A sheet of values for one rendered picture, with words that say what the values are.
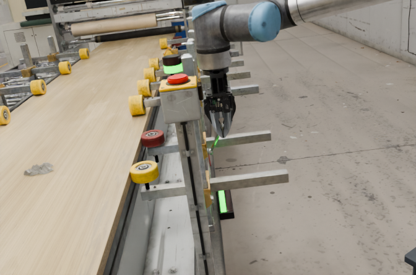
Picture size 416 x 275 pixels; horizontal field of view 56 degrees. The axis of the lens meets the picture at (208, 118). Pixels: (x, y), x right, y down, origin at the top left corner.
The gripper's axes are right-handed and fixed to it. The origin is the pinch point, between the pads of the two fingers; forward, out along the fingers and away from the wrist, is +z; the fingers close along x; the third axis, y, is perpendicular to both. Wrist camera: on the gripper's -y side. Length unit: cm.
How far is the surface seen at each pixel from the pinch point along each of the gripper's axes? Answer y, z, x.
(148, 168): 4.6, 6.2, -22.4
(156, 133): -21.6, 6.2, -22.4
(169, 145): -19.8, 10.7, -18.4
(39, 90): -97, 4, -91
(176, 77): 34.6, -26.5, -8.2
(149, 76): -92, 2, -32
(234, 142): -19.9, 12.3, 4.1
